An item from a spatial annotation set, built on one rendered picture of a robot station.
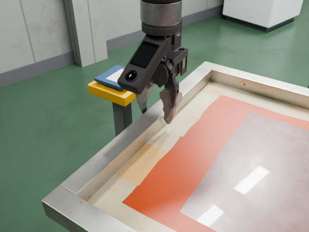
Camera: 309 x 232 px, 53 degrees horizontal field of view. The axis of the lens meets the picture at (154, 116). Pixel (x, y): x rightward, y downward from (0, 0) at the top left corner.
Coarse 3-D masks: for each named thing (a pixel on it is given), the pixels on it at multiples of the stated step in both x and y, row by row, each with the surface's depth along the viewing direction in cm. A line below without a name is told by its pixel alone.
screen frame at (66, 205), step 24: (192, 72) 82; (216, 72) 83; (240, 72) 82; (192, 96) 77; (264, 96) 78; (288, 96) 75; (144, 120) 64; (120, 144) 58; (144, 144) 63; (96, 168) 53; (72, 192) 49; (48, 216) 49; (72, 216) 45; (96, 216) 45
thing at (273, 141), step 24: (216, 120) 70; (240, 120) 70; (264, 120) 70; (288, 120) 70; (216, 144) 63; (240, 144) 63; (264, 144) 63; (288, 144) 63; (264, 168) 58; (288, 168) 58
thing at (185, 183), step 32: (160, 160) 60; (192, 160) 60; (224, 160) 60; (160, 192) 53; (192, 192) 53; (224, 192) 53; (256, 192) 53; (288, 192) 53; (192, 224) 48; (224, 224) 48; (256, 224) 48; (288, 224) 48
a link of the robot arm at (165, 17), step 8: (144, 8) 53; (152, 8) 52; (160, 8) 52; (168, 8) 52; (176, 8) 53; (144, 16) 54; (152, 16) 53; (160, 16) 52; (168, 16) 52; (176, 16) 53; (152, 24) 53; (160, 24) 53; (168, 24) 53; (176, 24) 55
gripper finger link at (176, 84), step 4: (172, 76) 58; (168, 80) 59; (172, 80) 59; (176, 80) 60; (168, 84) 60; (172, 84) 59; (176, 84) 59; (168, 88) 60; (172, 88) 60; (176, 88) 60; (172, 92) 60; (176, 92) 60; (172, 96) 61; (176, 96) 61; (172, 100) 61; (172, 104) 62; (176, 104) 63
